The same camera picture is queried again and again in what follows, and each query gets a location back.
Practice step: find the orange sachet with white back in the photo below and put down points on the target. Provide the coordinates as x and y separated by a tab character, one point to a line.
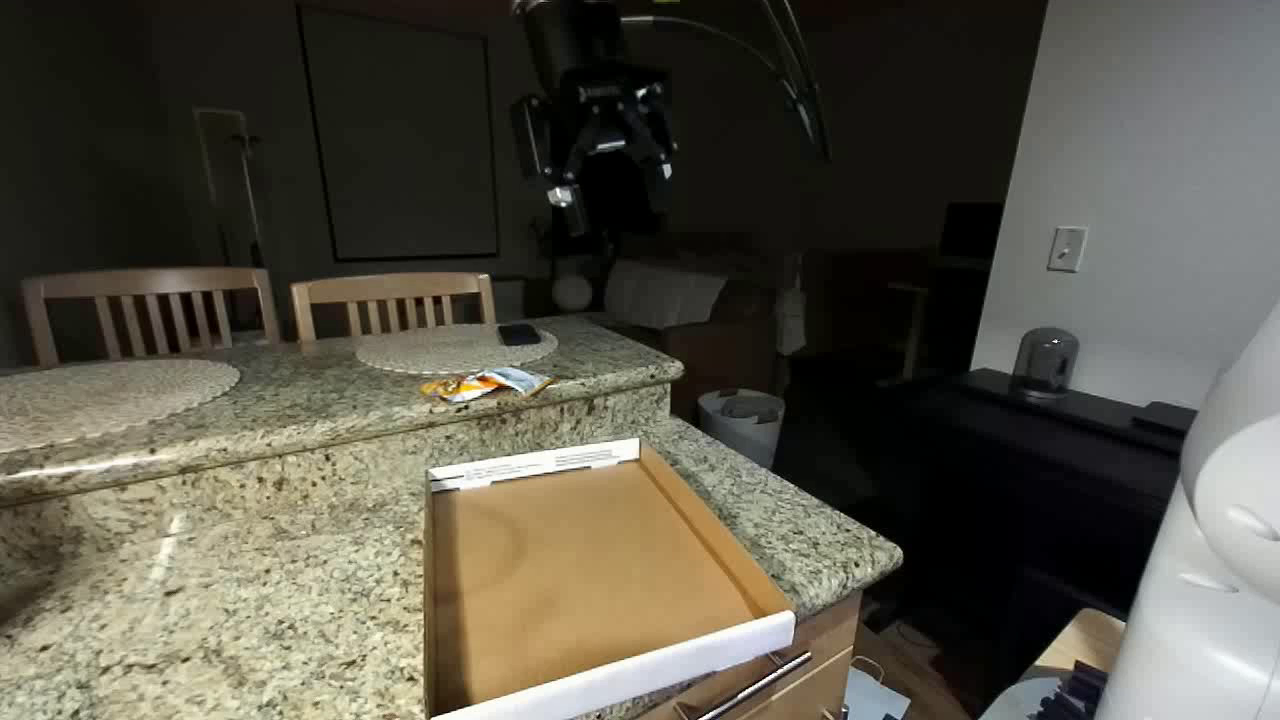
520	380

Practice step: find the small round white object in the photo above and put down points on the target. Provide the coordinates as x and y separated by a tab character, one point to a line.
574	293

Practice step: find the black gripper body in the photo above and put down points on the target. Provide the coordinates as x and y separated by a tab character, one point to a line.
604	127

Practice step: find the light wooden board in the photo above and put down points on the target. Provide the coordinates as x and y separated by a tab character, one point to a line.
1082	640

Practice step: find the white trash bin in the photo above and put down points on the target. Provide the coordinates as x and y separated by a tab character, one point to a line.
741	423

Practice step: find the white bag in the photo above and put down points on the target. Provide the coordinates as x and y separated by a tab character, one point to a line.
661	293

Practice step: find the round woven placemat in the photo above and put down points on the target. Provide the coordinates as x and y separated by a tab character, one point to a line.
93	396
442	348

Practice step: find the black phone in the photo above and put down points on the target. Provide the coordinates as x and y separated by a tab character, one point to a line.
520	333

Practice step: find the dark sideboard cabinet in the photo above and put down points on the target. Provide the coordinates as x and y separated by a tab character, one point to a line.
1026	492

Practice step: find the metal kettle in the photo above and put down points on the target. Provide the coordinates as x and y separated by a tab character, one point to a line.
1044	363

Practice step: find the flat cardboard box white rim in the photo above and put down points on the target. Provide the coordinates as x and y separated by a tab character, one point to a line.
584	572

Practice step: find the wooden slat-back chair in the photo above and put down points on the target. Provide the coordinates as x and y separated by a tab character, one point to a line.
393	286
144	280

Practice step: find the white light switch plate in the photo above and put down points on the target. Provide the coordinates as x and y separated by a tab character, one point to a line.
1064	250

